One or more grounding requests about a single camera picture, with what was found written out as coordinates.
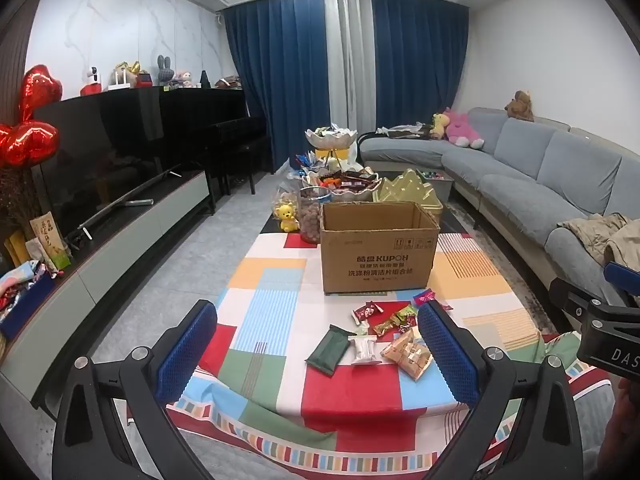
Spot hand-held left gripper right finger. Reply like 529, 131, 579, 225
416, 301, 596, 480

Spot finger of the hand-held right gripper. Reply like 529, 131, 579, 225
602, 260, 640, 307
548, 277, 608, 335

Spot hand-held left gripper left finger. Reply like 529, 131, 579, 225
52, 299, 218, 480

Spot pink candy packet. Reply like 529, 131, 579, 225
412, 290, 454, 312

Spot white cake snack packet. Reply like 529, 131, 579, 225
349, 336, 382, 367

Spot brown cardboard box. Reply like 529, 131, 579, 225
320, 201, 441, 295

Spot dark green snack packet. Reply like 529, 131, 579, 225
306, 325, 352, 377

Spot blue box of snacks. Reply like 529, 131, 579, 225
0, 260, 57, 341

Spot tan biscuit packet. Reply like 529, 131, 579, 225
381, 329, 434, 382

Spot beige jacket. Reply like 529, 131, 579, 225
557, 212, 640, 269

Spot gold brown candy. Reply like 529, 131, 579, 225
372, 316, 402, 337

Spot red and white candy packet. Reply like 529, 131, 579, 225
351, 302, 384, 324

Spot colourful checked tablecloth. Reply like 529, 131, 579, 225
165, 232, 616, 480

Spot grey television cabinet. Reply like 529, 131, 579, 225
0, 167, 217, 411

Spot grey corner sofa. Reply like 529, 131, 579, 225
360, 106, 640, 307

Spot yellow lion toy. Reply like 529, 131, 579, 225
273, 202, 301, 234

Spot gold mountain lid tin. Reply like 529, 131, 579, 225
376, 168, 444, 217

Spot grey storage bin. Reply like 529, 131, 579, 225
419, 170, 457, 202

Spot paper snack bags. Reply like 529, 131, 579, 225
27, 212, 72, 271

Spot brown plush toy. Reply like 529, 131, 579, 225
504, 90, 535, 122

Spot pink plush toy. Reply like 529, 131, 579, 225
444, 107, 485, 150

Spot black piano bench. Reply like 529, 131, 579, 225
225, 135, 273, 196

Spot black television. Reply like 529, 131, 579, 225
31, 91, 184, 242

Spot yellow plush toy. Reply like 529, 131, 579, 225
429, 112, 451, 141

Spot clutter on sofa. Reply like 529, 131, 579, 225
375, 125, 434, 140

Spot dried brown plant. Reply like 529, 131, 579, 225
0, 162, 39, 242

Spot black piano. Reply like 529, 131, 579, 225
159, 86, 273, 196

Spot tiered white snack bowl stand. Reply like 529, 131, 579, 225
299, 126, 382, 204

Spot red heart foil balloon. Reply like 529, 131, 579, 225
19, 65, 64, 122
0, 120, 60, 167

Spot blue curtain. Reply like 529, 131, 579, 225
223, 0, 332, 177
371, 0, 471, 133

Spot white robot toy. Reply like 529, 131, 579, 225
80, 64, 105, 96

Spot white sheer curtain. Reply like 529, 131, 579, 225
324, 0, 377, 133

